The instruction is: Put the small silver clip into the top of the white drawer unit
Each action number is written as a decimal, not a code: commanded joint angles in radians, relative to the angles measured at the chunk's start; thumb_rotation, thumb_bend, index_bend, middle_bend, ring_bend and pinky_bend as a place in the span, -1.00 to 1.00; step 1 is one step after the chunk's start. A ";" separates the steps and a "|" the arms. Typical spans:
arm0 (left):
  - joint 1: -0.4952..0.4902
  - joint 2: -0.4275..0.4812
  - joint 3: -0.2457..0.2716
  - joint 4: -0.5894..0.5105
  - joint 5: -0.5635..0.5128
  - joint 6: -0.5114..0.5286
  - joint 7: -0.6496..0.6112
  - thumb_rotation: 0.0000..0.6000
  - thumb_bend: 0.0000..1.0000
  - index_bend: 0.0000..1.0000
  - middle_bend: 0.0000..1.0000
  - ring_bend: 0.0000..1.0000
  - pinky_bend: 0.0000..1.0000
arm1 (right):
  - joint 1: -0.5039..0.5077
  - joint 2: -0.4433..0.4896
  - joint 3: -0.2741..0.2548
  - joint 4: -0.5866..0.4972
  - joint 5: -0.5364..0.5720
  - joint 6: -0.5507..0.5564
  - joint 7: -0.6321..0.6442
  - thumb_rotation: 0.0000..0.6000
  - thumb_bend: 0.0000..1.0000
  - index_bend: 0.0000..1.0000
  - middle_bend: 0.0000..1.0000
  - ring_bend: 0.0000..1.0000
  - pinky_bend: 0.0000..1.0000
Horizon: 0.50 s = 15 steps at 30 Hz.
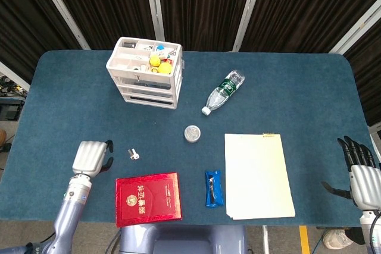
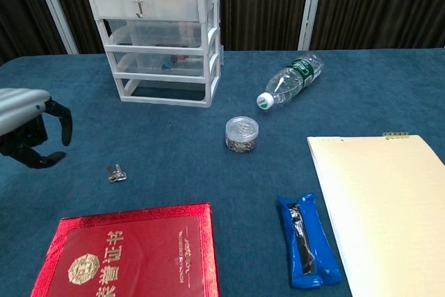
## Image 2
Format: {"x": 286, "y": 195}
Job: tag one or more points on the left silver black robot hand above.
{"x": 21, "y": 102}

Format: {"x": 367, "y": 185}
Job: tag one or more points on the round clear plastic jar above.
{"x": 242, "y": 135}

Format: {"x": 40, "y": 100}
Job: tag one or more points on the white plastic drawer organizer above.
{"x": 156, "y": 46}

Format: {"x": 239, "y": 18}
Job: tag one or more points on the red certificate book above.
{"x": 139, "y": 255}

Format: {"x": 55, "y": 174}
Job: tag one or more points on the clear water bottle green label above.
{"x": 292, "y": 81}

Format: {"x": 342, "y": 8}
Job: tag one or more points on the blue plastic package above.
{"x": 309, "y": 241}

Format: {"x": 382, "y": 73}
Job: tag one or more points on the pale yellow paper pad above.
{"x": 382, "y": 213}

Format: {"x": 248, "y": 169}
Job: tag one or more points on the white frame post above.
{"x": 310, "y": 5}
{"x": 55, "y": 8}

